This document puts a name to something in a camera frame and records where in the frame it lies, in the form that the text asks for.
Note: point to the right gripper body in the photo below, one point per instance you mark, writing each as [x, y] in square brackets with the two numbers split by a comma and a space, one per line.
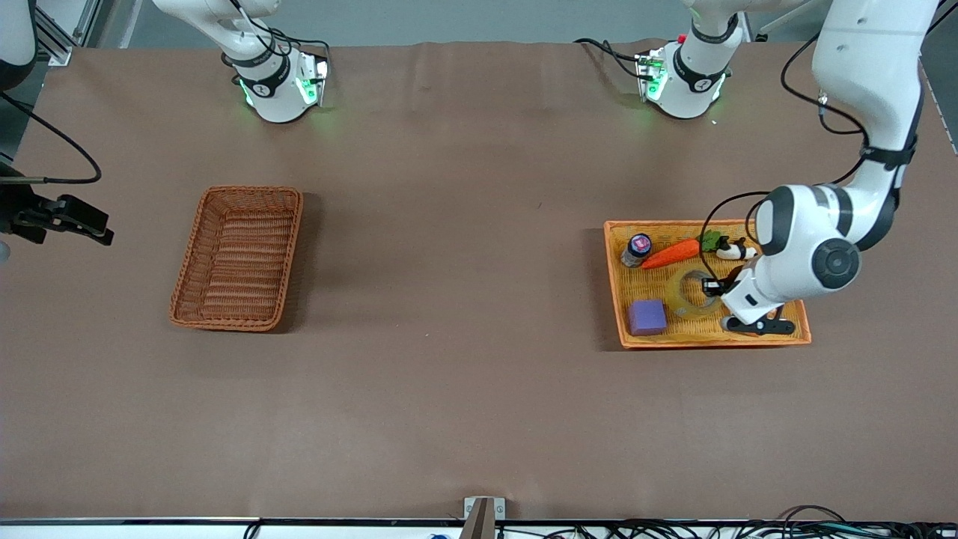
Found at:
[16, 210]

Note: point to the clear yellowish tape roll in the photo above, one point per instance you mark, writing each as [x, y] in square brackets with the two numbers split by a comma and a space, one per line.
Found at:
[685, 311]

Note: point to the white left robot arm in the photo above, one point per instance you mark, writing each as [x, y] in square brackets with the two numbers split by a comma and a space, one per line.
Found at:
[868, 60]

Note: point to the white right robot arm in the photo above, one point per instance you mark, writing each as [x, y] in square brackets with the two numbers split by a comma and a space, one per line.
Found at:
[273, 90]

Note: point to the orange yellow wicker basket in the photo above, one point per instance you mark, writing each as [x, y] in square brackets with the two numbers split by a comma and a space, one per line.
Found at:
[644, 283]

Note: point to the brown wicker basket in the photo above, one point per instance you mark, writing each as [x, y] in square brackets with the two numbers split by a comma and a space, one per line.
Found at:
[239, 254]

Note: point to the black white panda toy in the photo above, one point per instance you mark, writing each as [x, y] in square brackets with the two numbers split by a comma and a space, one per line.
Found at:
[727, 253]

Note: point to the orange toy carrot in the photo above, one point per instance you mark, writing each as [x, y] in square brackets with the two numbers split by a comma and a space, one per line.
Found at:
[670, 254]

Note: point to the purple cube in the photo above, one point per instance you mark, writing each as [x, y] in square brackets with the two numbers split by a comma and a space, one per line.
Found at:
[647, 318]

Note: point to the small jar with blue lid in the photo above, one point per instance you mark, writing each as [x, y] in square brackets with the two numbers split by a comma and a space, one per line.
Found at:
[638, 245]

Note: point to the brown table cover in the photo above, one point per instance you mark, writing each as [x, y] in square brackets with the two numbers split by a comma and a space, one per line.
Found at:
[479, 389]

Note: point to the aluminium frame profile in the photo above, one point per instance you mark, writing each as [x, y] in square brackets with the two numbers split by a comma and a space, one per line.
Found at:
[56, 41]

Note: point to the metal table edge bracket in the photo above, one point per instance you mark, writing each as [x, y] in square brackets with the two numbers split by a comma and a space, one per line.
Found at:
[483, 520]

